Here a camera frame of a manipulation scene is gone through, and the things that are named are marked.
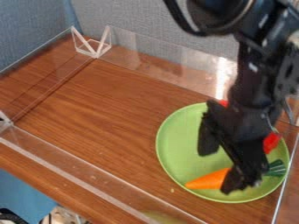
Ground red rectangular block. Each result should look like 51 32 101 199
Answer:
215 101 282 154

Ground black cable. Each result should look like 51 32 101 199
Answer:
163 0 209 38

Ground green plate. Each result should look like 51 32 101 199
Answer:
155 103 286 203

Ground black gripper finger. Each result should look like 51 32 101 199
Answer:
221 145 269 194
198 120 221 156

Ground orange toy carrot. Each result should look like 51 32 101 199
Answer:
185 159 288 191

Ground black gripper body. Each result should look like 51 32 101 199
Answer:
201 99 285 165

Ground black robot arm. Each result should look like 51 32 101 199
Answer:
163 0 299 194

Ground clear acrylic enclosure wall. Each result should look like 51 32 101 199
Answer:
0 28 299 224

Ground clear acrylic corner bracket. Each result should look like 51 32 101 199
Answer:
71 26 113 59

